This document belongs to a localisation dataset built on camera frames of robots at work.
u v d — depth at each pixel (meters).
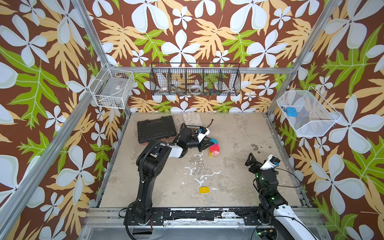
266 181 0.61
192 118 1.15
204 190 0.81
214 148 0.92
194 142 0.84
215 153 0.93
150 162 0.54
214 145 0.91
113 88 0.86
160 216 0.74
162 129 1.05
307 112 0.82
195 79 0.98
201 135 0.82
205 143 0.85
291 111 0.86
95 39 0.79
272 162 0.69
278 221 0.57
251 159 0.75
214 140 0.93
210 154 0.94
